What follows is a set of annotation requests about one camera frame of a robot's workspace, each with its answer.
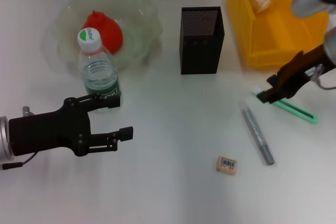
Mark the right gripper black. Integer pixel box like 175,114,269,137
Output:
258,43,329,104

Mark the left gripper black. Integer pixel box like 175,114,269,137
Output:
8,93,134,157

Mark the green white toothbrush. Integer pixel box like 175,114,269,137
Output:
251,86,320,125

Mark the silver grey pen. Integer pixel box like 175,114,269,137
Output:
241,107,276,166

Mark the clear plastic water bottle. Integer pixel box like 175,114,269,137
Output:
77,27,123,112

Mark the red-orange toy orange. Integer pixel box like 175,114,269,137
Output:
81,10,123,55

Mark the beige eraser with barcode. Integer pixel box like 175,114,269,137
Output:
216,156,238,174

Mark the black mesh pen holder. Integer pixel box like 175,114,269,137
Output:
180,6,226,75

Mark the green glass fruit plate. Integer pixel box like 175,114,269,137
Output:
49,0,162,74

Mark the yellow plastic bin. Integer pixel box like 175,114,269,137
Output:
227,0,330,68

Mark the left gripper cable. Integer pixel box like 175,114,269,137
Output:
0,106,36,171

